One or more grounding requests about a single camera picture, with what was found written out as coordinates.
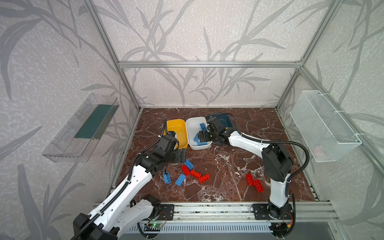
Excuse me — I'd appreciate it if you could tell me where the red brick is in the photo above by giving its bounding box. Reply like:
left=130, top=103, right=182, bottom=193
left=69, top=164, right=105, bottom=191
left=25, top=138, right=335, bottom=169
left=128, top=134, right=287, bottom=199
left=199, top=174, right=210, bottom=184
left=254, top=179, right=265, bottom=193
left=246, top=174, right=255, bottom=187
left=190, top=170, right=202, bottom=179
left=181, top=165, right=191, bottom=177

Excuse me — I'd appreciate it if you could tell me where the blue brick group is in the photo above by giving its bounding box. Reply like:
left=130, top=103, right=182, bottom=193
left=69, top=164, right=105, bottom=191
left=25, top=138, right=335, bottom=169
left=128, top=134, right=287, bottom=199
left=200, top=123, right=207, bottom=131

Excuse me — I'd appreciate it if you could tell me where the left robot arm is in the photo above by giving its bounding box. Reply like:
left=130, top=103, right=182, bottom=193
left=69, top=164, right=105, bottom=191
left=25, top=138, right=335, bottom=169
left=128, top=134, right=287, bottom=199
left=72, top=135, right=185, bottom=240

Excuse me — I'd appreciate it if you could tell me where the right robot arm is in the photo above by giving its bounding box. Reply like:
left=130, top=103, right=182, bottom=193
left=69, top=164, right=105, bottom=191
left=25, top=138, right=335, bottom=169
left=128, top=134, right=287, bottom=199
left=198, top=114, right=310, bottom=220

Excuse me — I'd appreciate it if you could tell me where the teal plastic bin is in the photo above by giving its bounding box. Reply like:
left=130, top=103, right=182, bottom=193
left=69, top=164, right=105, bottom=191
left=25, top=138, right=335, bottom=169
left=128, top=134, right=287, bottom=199
left=209, top=114, right=233, bottom=128

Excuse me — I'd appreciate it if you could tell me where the white plastic bin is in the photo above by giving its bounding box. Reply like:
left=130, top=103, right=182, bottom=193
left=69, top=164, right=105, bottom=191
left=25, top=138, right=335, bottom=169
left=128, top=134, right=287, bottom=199
left=186, top=117, right=212, bottom=151

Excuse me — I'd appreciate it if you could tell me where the yellow plastic bin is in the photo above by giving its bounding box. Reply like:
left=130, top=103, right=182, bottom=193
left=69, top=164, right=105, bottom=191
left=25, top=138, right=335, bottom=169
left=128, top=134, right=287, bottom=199
left=166, top=119, right=189, bottom=149

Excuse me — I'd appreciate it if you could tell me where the green circuit board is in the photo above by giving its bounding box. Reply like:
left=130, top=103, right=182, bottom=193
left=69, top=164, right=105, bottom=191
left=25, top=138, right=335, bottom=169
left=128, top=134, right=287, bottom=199
left=143, top=223, right=163, bottom=232

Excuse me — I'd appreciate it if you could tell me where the right base wiring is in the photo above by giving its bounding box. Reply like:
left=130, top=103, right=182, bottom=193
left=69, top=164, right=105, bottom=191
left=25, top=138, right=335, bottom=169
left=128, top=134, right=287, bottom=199
left=269, top=220, right=296, bottom=239

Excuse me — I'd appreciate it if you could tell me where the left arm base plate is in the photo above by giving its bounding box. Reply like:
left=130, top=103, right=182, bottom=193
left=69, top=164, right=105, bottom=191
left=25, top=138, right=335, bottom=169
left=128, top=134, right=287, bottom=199
left=149, top=204, right=175, bottom=221

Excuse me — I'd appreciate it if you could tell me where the aluminium front rail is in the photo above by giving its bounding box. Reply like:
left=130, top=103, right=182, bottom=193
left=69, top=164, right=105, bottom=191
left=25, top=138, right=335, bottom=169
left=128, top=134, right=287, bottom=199
left=86, top=201, right=341, bottom=224

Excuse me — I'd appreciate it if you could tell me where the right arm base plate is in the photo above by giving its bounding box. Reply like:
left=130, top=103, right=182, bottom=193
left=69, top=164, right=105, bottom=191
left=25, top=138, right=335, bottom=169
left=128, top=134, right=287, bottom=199
left=251, top=204, right=294, bottom=221

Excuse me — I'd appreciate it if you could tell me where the clear plastic wall tray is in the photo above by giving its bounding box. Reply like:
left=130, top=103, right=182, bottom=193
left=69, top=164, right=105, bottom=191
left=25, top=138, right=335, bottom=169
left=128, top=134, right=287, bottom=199
left=42, top=94, right=120, bottom=163

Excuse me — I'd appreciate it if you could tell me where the white wire mesh basket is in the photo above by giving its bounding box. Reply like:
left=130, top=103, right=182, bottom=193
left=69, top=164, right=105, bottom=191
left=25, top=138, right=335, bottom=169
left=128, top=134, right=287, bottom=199
left=290, top=90, right=362, bottom=163

